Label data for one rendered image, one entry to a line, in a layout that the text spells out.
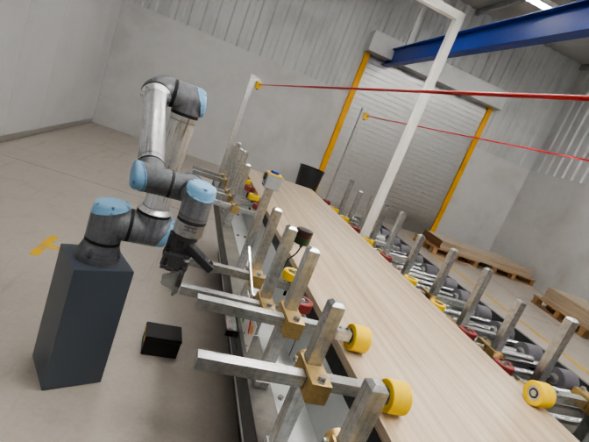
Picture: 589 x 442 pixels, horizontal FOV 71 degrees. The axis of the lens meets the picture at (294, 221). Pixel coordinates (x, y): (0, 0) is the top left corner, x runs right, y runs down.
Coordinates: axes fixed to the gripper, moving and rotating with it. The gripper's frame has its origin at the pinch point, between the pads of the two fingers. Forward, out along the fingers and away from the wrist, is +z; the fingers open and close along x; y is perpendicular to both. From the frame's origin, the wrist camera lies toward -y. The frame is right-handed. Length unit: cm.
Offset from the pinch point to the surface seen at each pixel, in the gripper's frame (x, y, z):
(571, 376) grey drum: -2, -182, -2
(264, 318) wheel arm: 26.4, -22.5, -11.8
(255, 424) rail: 37.9, -27.0, 12.6
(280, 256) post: -2.3, -29.9, -20.6
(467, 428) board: 52, -77, -7
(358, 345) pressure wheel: 29, -52, -11
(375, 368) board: 33, -57, -7
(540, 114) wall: -739, -745, -282
